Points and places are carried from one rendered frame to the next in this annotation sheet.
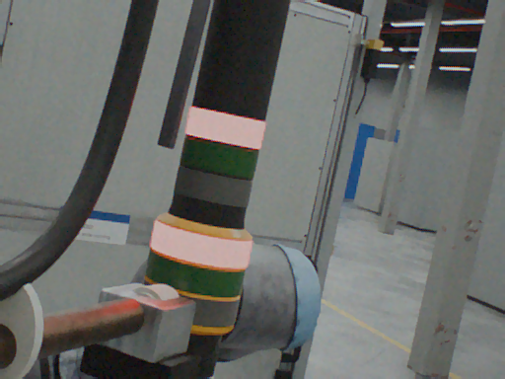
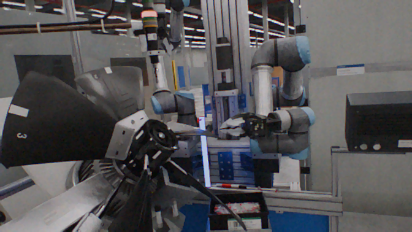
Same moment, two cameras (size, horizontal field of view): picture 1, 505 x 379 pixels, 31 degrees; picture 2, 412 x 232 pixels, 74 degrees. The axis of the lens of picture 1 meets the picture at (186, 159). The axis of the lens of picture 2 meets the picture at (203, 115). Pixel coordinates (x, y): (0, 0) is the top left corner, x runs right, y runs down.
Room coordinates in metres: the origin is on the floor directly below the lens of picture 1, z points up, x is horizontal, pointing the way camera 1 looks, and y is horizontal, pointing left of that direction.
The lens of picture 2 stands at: (-0.04, -0.76, 1.39)
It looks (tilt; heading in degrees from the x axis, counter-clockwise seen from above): 10 degrees down; 51
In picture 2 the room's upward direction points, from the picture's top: 5 degrees counter-clockwise
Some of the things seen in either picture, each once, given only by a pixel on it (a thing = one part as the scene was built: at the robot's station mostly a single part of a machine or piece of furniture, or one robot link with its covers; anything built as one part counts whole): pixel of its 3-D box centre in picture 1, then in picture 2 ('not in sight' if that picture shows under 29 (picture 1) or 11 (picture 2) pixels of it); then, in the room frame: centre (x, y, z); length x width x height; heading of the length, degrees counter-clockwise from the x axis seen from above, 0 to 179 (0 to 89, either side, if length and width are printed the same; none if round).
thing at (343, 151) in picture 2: not in sight; (366, 151); (1.02, -0.39, 1.04); 0.24 x 0.03 x 0.03; 120
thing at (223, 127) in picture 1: (225, 127); not in sight; (0.40, -0.01, 1.62); 0.03 x 0.03 x 0.01
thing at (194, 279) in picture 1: (195, 270); (149, 19); (0.40, -0.01, 1.55); 0.04 x 0.04 x 0.01
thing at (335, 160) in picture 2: not in sight; (335, 171); (0.97, -0.30, 0.96); 0.03 x 0.03 x 0.20; 30
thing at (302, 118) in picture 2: not in sight; (297, 118); (0.88, -0.20, 1.18); 0.11 x 0.08 x 0.09; 156
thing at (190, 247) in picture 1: (201, 242); (149, 15); (0.40, -0.01, 1.57); 0.04 x 0.04 x 0.01
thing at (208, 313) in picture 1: (189, 299); (150, 24); (0.40, -0.01, 1.54); 0.04 x 0.04 x 0.01
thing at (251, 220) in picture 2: not in sight; (237, 210); (0.65, -0.07, 0.85); 0.22 x 0.17 x 0.07; 136
